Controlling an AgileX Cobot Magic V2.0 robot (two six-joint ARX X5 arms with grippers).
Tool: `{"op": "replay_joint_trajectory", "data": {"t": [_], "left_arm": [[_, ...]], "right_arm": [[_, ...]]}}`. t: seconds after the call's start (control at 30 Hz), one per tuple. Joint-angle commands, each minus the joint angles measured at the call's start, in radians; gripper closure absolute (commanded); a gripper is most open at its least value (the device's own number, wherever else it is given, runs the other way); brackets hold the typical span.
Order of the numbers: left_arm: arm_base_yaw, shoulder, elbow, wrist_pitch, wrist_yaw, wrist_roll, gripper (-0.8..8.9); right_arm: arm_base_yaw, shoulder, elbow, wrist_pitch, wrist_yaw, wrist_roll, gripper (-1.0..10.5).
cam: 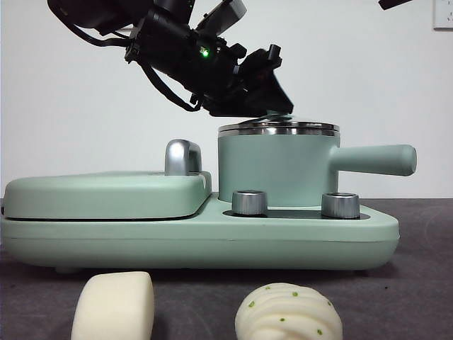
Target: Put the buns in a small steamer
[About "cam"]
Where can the plain white steamed bun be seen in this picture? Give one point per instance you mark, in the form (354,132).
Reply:
(113,308)

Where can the silver control knob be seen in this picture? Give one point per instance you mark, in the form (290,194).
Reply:
(340,205)
(249,203)

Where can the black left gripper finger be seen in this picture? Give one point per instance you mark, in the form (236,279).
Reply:
(262,101)

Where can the mint green breakfast machine base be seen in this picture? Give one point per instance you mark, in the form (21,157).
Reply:
(212,244)

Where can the glass pot lid green knob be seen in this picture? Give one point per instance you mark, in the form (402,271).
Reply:
(283,128)

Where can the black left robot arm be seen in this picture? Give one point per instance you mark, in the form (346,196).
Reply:
(170,46)

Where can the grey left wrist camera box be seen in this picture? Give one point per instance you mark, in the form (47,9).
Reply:
(226,14)

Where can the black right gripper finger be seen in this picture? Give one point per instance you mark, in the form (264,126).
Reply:
(387,3)

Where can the white wall socket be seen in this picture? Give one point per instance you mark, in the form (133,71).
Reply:
(444,14)

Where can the twisted bun with green flecks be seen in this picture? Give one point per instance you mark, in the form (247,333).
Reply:
(286,315)

